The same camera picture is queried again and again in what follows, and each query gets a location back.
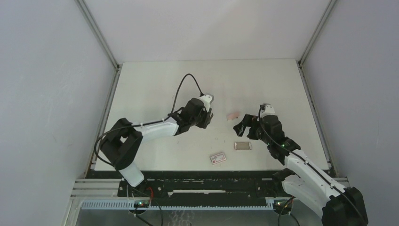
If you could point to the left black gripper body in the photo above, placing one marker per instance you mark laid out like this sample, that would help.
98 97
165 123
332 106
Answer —
202 120

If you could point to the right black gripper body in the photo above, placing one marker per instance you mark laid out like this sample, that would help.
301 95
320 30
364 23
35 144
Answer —
259 134

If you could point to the pink white mini stapler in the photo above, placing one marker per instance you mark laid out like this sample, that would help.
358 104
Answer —
232 116

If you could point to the red white staple box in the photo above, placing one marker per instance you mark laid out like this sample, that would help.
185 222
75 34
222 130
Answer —
218 158

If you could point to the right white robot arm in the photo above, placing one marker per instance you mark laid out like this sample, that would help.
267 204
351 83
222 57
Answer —
334 203

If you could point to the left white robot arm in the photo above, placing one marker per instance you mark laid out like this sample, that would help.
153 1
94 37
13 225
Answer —
121 143

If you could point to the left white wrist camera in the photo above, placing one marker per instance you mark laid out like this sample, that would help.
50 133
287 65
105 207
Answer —
207 99

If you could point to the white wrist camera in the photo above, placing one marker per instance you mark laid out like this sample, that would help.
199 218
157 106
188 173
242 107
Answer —
266 109
207 99

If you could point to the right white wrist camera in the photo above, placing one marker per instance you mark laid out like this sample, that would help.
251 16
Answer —
266 109

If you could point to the right aluminium frame rail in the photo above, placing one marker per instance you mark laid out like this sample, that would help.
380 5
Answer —
301 63

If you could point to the aluminium frame rail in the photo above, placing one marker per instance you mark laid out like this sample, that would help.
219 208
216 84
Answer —
301 63
94 27

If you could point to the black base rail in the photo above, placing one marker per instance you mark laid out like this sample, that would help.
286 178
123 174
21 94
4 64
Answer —
215 188

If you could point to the white slotted cable duct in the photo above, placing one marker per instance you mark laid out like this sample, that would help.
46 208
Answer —
144 205

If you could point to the left aluminium frame rail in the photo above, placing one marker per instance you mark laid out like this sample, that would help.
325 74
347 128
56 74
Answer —
94 27

